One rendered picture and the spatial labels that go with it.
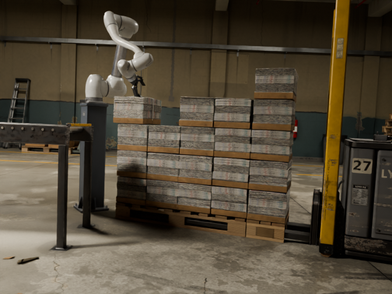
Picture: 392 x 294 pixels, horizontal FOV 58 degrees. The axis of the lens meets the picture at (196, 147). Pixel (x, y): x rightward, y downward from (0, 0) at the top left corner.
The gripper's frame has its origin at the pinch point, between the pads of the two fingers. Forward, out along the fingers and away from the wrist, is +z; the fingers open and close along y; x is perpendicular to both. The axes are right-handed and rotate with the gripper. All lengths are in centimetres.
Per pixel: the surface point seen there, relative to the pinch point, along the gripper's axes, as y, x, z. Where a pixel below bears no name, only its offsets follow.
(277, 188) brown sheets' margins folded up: 75, 127, 13
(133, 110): 26.3, 4.7, -10.8
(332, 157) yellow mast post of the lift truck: 59, 164, -15
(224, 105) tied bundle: 21, 83, -13
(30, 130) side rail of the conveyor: 83, -20, -81
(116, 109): 26.5, -11.5, -11.2
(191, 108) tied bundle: 23, 56, -12
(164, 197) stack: 90, 36, 22
